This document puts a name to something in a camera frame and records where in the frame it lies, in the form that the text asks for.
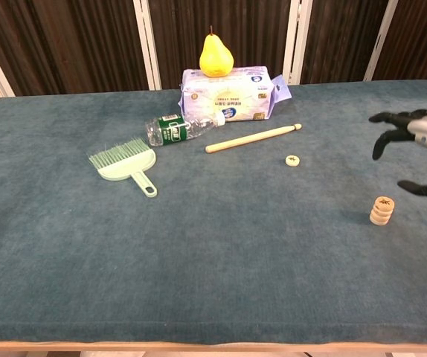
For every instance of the purple white tissue pack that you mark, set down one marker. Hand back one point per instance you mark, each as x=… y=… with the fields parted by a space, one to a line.
x=232 y=100

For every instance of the dark slatted screen panel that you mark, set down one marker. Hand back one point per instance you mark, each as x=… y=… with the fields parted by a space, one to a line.
x=422 y=37
x=340 y=37
x=79 y=41
x=176 y=33

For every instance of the wooden drumstick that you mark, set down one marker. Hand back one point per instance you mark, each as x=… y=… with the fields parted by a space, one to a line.
x=250 y=138

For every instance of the blue table cloth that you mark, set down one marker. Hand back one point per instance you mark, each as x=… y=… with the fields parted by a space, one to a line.
x=198 y=260

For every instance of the clear bottle green label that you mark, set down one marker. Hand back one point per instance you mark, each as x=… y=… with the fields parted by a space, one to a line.
x=169 y=130

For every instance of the yellow pear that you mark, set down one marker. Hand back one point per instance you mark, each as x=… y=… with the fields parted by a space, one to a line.
x=216 y=56

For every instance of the mint green hand brush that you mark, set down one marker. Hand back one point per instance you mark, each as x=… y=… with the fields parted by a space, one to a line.
x=124 y=165

